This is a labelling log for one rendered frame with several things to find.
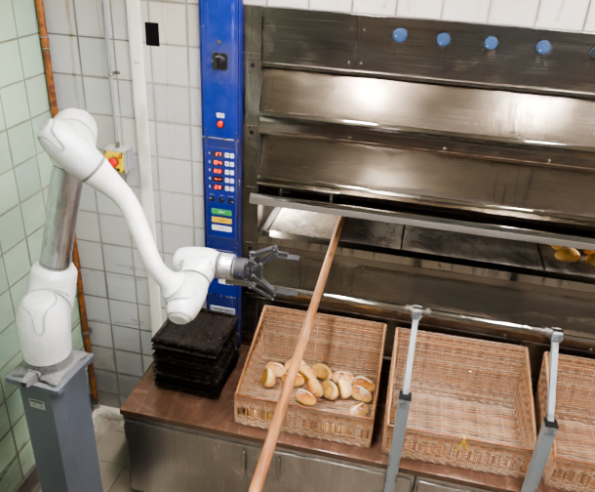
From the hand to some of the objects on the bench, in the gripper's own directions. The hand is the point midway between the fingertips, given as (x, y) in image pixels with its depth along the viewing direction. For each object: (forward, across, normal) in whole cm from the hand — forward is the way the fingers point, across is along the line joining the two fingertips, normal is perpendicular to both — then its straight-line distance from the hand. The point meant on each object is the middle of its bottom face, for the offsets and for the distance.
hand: (295, 276), depth 200 cm
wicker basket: (+125, +76, -26) cm, 149 cm away
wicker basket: (+5, +76, -29) cm, 82 cm away
